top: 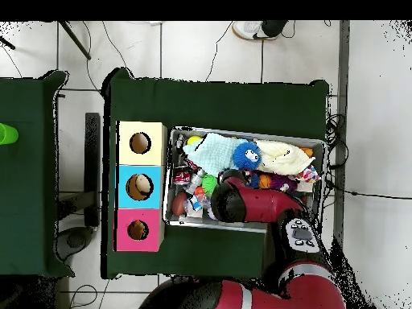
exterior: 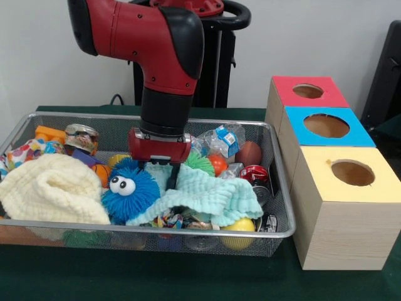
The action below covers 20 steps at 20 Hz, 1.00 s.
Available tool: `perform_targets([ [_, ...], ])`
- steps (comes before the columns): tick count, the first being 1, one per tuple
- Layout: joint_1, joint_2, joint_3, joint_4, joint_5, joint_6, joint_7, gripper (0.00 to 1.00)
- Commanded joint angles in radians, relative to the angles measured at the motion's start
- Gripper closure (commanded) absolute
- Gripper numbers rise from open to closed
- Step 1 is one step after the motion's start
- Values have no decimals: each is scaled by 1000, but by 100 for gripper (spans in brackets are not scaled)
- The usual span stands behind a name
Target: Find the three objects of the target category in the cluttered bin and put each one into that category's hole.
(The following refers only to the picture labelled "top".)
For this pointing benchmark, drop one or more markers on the mint green cloth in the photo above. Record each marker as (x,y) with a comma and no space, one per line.
(212,153)

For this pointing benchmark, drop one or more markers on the green spiky ball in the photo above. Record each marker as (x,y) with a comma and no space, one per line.
(209,185)

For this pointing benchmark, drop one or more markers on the clear mesh bin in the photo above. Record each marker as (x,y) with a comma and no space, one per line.
(168,222)

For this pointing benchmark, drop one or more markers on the cream knitted cloth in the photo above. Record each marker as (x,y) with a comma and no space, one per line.
(283,158)

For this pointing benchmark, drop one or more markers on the red soda can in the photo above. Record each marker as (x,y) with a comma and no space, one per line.
(182,176)

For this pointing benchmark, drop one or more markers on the green cup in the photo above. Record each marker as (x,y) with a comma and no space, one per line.
(6,134)

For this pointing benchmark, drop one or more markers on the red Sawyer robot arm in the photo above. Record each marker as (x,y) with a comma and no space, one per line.
(264,206)

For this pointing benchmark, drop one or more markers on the colourful patterned cloth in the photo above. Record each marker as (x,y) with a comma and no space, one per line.
(309,174)

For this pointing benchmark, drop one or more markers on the yellow ball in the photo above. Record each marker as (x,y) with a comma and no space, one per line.
(193,140)

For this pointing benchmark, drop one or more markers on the wooden box with three holes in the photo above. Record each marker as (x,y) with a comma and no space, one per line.
(154,187)

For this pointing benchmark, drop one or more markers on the black tripod leg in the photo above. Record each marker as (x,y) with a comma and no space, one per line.
(74,40)

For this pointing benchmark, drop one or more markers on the brown toy football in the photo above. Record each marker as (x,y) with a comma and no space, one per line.
(178,205)

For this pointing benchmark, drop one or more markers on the dark green table cloth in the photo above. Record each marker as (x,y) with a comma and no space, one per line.
(32,161)
(225,103)

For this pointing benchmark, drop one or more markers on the blue spiky ball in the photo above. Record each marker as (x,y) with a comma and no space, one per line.
(247,156)

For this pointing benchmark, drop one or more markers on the person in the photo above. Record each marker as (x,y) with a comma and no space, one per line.
(254,29)

